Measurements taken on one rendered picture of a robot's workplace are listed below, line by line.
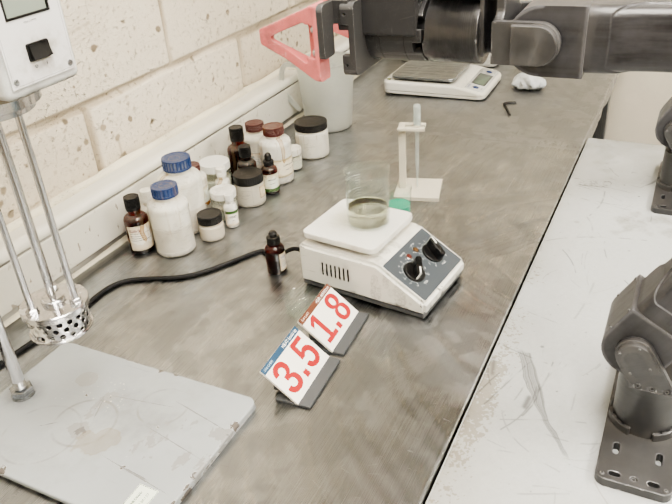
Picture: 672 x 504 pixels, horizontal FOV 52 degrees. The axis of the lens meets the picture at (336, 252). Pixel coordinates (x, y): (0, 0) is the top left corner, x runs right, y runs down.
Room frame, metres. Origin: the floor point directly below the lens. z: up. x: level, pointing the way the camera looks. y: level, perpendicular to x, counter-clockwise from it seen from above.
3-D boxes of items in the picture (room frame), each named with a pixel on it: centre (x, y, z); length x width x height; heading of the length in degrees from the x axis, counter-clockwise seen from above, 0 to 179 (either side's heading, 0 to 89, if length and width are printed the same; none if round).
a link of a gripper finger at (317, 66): (0.66, 0.01, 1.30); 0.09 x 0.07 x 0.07; 62
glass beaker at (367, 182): (0.87, -0.05, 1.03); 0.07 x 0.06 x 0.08; 128
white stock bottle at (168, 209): (0.99, 0.26, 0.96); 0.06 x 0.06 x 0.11
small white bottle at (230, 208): (1.06, 0.17, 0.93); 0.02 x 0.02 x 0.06
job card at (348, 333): (0.74, 0.01, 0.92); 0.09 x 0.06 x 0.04; 155
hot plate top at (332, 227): (0.87, -0.03, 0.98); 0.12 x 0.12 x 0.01; 55
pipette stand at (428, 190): (1.13, -0.16, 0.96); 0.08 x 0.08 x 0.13; 76
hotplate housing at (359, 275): (0.86, -0.06, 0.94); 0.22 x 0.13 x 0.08; 55
